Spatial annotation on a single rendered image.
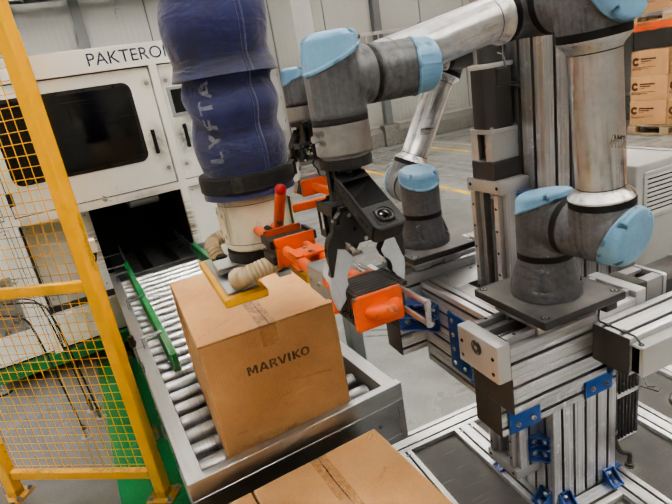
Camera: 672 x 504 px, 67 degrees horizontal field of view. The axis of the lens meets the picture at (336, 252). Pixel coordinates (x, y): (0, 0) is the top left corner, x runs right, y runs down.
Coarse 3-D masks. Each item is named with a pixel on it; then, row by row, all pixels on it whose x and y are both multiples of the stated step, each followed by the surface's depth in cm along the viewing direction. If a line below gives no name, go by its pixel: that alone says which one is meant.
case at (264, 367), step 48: (192, 288) 177; (288, 288) 163; (192, 336) 141; (240, 336) 138; (288, 336) 144; (336, 336) 151; (240, 384) 142; (288, 384) 148; (336, 384) 155; (240, 432) 145
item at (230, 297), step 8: (216, 256) 131; (224, 256) 130; (200, 264) 137; (208, 264) 134; (208, 272) 129; (216, 272) 126; (208, 280) 127; (216, 280) 122; (224, 280) 120; (256, 280) 118; (216, 288) 117; (224, 288) 115; (232, 288) 114; (248, 288) 113; (256, 288) 113; (264, 288) 112; (224, 296) 112; (232, 296) 111; (240, 296) 110; (248, 296) 111; (256, 296) 112; (264, 296) 112; (224, 304) 110; (232, 304) 110; (240, 304) 111
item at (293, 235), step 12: (276, 228) 105; (288, 228) 106; (300, 228) 106; (312, 228) 102; (264, 240) 101; (276, 240) 97; (288, 240) 98; (300, 240) 99; (312, 240) 100; (264, 252) 104; (276, 252) 98; (276, 264) 99; (288, 264) 100
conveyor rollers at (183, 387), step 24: (192, 264) 339; (144, 288) 309; (168, 288) 305; (144, 312) 275; (168, 312) 271; (168, 336) 239; (168, 360) 221; (168, 384) 197; (192, 384) 200; (192, 408) 183; (192, 432) 166; (216, 432) 169; (216, 456) 153
